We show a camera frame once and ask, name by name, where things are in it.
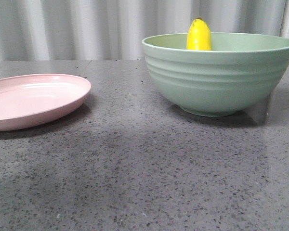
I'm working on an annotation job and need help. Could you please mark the yellow banana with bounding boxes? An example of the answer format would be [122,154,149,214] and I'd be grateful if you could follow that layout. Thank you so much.
[186,18,211,51]

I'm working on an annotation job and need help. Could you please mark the green ribbed bowl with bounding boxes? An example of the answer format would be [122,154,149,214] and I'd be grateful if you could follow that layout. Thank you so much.
[142,33,289,117]

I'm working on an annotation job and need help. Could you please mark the pink plate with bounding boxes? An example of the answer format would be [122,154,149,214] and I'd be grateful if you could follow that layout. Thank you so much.
[0,74,91,131]

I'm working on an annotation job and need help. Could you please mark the white corrugated curtain backdrop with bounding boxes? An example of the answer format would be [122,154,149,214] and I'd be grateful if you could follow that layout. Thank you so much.
[0,0,289,61]

